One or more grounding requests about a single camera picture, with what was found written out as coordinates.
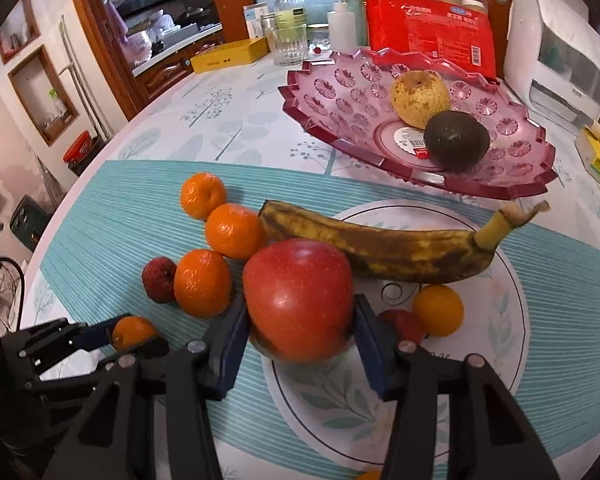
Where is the wall niche shelf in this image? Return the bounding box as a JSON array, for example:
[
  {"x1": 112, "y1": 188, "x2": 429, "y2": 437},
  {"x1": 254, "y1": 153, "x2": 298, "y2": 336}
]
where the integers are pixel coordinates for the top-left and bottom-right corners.
[{"x1": 7, "y1": 45, "x2": 81, "y2": 146}]

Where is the small red fruit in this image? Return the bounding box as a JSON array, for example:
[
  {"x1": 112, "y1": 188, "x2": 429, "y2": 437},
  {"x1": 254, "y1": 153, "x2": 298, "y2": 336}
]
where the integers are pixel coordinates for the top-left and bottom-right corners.
[{"x1": 377, "y1": 308, "x2": 428, "y2": 345}]

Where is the pink plastic fruit plate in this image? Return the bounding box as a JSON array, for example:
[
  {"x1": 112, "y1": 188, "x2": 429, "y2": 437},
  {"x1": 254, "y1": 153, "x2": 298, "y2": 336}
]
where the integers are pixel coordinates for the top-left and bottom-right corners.
[{"x1": 278, "y1": 47, "x2": 558, "y2": 201}]

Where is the yellow flat box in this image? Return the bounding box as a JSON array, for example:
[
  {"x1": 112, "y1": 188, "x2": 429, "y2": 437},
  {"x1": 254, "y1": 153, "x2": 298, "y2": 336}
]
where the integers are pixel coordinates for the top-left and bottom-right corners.
[{"x1": 190, "y1": 37, "x2": 271, "y2": 75}]

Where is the red food package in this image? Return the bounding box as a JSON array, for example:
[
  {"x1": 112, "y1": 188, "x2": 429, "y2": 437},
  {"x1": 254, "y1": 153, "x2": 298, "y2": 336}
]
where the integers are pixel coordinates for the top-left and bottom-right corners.
[{"x1": 365, "y1": 0, "x2": 497, "y2": 78}]

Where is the curved wooden door frame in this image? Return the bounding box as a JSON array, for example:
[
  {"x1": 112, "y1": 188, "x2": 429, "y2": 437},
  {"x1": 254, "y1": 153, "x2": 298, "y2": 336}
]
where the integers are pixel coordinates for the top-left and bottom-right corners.
[{"x1": 65, "y1": 0, "x2": 258, "y2": 121}]

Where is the red apple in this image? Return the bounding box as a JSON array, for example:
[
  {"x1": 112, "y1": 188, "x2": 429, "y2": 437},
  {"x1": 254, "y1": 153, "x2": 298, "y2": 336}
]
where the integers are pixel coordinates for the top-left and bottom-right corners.
[{"x1": 242, "y1": 239, "x2": 355, "y2": 365}]

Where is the white plastic bottle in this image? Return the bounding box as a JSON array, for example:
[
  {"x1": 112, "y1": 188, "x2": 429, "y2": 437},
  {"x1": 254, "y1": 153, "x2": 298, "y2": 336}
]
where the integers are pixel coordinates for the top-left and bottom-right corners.
[{"x1": 326, "y1": 2, "x2": 357, "y2": 53}]

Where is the yellow pear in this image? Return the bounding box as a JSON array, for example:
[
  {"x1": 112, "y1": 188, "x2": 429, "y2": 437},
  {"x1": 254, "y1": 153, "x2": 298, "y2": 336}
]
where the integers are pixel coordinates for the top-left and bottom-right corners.
[{"x1": 390, "y1": 70, "x2": 452, "y2": 130}]

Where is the teal striped placemat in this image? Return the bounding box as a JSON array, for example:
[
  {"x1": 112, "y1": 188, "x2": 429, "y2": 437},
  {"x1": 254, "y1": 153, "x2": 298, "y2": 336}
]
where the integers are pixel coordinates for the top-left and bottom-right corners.
[{"x1": 39, "y1": 160, "x2": 600, "y2": 480}]

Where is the dark green round fruit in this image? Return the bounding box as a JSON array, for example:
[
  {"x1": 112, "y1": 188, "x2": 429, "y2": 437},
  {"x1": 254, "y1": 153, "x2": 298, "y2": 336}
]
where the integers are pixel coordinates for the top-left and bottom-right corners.
[{"x1": 424, "y1": 111, "x2": 491, "y2": 172}]

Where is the small orange mandarin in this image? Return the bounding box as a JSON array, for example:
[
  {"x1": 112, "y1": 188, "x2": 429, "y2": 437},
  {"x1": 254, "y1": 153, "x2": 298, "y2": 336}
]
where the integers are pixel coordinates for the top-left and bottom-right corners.
[{"x1": 111, "y1": 315, "x2": 158, "y2": 353}]

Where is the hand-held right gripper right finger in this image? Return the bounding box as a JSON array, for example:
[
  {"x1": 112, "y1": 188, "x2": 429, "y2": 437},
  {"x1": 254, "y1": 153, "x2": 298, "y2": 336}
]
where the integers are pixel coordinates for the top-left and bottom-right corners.
[{"x1": 354, "y1": 294, "x2": 563, "y2": 480}]

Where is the clear ribbed glass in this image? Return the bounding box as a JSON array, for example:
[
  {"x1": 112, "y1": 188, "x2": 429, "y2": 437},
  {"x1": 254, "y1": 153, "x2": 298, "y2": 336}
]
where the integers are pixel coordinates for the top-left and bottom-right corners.
[{"x1": 265, "y1": 24, "x2": 309, "y2": 67}]

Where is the white and blue carton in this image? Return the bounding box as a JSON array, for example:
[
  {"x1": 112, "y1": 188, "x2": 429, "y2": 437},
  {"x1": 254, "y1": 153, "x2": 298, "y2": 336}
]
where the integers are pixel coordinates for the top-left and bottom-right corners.
[{"x1": 243, "y1": 2, "x2": 271, "y2": 41}]

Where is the clear bottle green label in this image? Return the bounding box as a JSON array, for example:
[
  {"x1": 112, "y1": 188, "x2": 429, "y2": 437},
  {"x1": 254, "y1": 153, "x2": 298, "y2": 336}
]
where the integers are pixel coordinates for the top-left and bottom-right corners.
[{"x1": 274, "y1": 0, "x2": 308, "y2": 31}]

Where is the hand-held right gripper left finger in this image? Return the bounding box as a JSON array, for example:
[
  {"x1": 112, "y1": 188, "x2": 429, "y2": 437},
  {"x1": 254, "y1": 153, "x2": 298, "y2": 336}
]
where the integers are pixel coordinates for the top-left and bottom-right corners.
[{"x1": 42, "y1": 295, "x2": 251, "y2": 480}]

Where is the spotted brown banana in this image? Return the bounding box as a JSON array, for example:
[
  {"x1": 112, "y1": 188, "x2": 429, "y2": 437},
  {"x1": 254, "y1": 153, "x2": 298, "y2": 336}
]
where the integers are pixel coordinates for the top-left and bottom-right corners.
[{"x1": 257, "y1": 199, "x2": 551, "y2": 285}]

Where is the white countertop appliance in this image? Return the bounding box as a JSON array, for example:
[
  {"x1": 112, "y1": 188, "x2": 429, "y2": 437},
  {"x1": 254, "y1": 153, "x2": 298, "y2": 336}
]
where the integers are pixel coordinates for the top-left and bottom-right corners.
[{"x1": 502, "y1": 0, "x2": 600, "y2": 136}]

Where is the red lychee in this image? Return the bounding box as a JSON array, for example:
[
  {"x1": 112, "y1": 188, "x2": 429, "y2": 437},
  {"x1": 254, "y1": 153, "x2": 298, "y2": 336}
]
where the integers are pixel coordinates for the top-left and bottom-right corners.
[{"x1": 141, "y1": 256, "x2": 178, "y2": 304}]

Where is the tree print tablecloth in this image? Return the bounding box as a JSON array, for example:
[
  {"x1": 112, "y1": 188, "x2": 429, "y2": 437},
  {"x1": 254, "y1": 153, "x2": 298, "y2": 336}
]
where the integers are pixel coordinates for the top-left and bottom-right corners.
[{"x1": 20, "y1": 50, "x2": 600, "y2": 480}]

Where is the dark box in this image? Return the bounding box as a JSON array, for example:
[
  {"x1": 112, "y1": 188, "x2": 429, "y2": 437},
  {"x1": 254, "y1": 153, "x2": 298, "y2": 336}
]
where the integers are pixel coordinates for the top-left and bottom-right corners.
[{"x1": 10, "y1": 195, "x2": 53, "y2": 251}]

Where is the yellow-orange kumquat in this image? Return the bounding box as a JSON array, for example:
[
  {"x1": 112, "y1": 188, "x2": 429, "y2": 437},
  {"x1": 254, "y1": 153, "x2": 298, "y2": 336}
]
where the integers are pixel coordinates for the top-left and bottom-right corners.
[{"x1": 412, "y1": 284, "x2": 465, "y2": 338}]

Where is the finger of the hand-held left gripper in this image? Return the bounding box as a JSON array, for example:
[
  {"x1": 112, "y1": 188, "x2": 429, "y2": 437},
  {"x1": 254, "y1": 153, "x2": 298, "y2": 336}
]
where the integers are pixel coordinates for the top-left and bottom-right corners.
[
  {"x1": 25, "y1": 337, "x2": 170, "y2": 401},
  {"x1": 2, "y1": 317, "x2": 118, "y2": 373}
]

